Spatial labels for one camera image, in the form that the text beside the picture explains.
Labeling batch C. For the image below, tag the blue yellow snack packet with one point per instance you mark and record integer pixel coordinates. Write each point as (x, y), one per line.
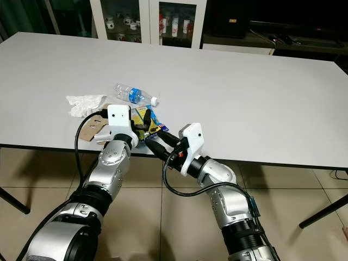
(159, 128)

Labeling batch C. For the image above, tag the black television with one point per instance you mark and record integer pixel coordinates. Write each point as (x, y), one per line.
(299, 13)

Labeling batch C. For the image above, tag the white low cabinet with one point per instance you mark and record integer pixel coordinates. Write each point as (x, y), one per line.
(239, 48)

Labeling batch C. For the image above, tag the clear plastic water bottle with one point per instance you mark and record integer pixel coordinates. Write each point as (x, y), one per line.
(135, 95)

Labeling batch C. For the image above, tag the black table leg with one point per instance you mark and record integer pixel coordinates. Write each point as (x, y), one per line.
(323, 215)
(15, 201)

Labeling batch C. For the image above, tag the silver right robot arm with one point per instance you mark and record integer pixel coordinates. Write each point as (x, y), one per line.
(234, 209)

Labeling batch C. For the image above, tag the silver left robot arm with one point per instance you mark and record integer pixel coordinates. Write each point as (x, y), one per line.
(114, 160)

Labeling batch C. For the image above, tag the black speaker box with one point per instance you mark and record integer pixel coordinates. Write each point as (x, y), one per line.
(229, 19)

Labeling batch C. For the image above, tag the white glass door cabinet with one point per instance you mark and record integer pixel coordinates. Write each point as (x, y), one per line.
(149, 22)

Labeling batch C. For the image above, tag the dark green curtain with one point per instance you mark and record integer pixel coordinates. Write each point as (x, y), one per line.
(24, 16)

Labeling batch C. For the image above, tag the brown cardboard piece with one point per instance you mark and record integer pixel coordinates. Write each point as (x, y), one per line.
(95, 126)

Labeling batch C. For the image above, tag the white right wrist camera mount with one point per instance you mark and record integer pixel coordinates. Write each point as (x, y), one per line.
(193, 140)

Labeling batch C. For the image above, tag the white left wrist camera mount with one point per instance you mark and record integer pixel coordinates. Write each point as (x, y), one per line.
(119, 119)

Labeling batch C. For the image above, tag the crumpled white tissue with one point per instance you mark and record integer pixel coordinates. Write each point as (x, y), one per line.
(85, 103)

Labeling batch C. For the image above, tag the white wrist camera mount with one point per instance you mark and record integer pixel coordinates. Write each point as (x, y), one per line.
(193, 140)
(119, 119)

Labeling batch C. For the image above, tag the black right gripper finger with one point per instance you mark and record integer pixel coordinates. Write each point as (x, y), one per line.
(171, 138)
(164, 150)

